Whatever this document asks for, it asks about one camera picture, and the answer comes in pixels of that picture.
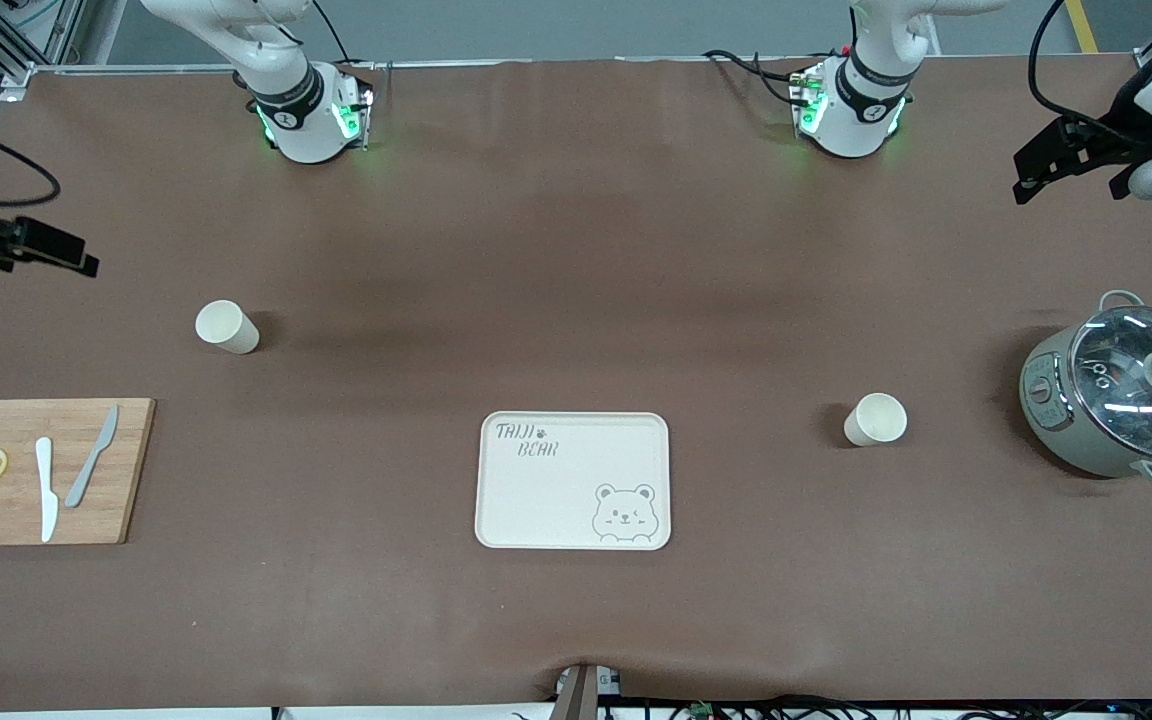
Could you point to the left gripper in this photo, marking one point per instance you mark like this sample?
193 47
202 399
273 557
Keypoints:
1122 131

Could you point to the white IKEA cup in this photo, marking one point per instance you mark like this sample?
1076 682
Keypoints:
226 325
876 420

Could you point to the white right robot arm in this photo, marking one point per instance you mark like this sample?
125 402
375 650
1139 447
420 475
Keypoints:
301 110

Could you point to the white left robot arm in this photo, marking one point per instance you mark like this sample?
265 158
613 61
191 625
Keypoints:
851 110

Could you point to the wooden cutting board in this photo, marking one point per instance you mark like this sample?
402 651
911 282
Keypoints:
16 425

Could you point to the grey plastic knife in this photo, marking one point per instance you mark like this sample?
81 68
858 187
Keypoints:
86 470

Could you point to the glass pot lid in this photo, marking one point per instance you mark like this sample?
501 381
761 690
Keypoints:
1136 380

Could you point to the white plastic knife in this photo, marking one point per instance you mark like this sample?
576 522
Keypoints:
46 490

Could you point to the brown table mat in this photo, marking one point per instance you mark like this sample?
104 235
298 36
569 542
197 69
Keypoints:
576 250

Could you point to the cream bear print tray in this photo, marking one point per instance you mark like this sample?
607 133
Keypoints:
556 490

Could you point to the table edge camera mount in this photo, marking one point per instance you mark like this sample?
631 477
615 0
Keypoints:
581 690

